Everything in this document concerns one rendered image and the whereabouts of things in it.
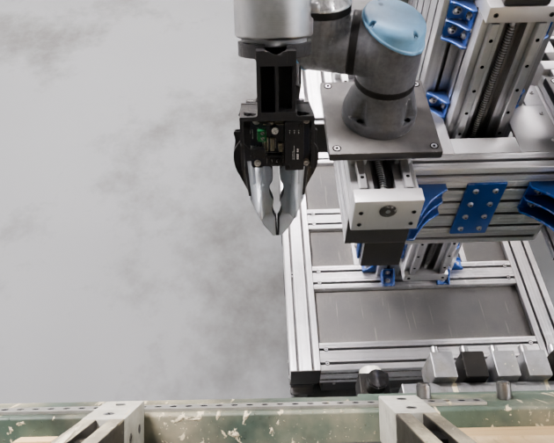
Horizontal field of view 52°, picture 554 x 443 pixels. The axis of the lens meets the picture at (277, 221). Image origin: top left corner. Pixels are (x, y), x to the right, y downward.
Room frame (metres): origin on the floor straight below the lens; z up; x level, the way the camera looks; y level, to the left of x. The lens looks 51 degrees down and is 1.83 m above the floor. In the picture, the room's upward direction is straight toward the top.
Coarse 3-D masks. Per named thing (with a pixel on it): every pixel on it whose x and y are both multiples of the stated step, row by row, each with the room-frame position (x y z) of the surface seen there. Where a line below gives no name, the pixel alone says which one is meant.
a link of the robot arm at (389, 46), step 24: (384, 0) 0.95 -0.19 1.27; (360, 24) 0.90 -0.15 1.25; (384, 24) 0.88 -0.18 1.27; (408, 24) 0.88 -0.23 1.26; (360, 48) 0.87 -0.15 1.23; (384, 48) 0.85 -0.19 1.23; (408, 48) 0.85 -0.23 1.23; (360, 72) 0.87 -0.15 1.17; (384, 72) 0.85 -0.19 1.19; (408, 72) 0.86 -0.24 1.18
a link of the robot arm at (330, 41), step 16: (320, 0) 0.90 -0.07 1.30; (336, 0) 0.91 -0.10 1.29; (352, 0) 0.94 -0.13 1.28; (320, 16) 0.89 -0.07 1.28; (336, 16) 0.89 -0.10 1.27; (352, 16) 0.92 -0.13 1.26; (320, 32) 0.88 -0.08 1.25; (336, 32) 0.89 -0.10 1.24; (320, 48) 0.88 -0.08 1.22; (336, 48) 0.87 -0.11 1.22; (304, 64) 0.88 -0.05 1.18; (320, 64) 0.88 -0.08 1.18; (336, 64) 0.87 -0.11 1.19
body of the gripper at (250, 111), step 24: (240, 48) 0.46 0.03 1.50; (264, 48) 0.45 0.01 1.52; (288, 48) 0.45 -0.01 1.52; (264, 72) 0.44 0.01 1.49; (288, 72) 0.44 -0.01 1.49; (264, 96) 0.43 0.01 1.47; (288, 96) 0.43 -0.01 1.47; (240, 120) 0.40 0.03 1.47; (264, 120) 0.40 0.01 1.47; (288, 120) 0.40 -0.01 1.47; (312, 120) 0.41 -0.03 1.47; (264, 144) 0.40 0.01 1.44; (288, 144) 0.40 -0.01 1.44; (312, 144) 0.39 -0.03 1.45; (288, 168) 0.38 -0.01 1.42; (312, 168) 0.38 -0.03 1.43
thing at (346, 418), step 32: (0, 416) 0.33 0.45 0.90; (32, 416) 0.33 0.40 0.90; (64, 416) 0.33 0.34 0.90; (160, 416) 0.33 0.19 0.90; (192, 416) 0.33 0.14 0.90; (224, 416) 0.33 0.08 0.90; (256, 416) 0.33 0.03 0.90; (288, 416) 0.33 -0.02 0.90; (320, 416) 0.33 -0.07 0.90; (352, 416) 0.33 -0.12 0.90; (448, 416) 0.33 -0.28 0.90; (480, 416) 0.33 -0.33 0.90; (512, 416) 0.33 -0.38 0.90; (544, 416) 0.33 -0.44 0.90
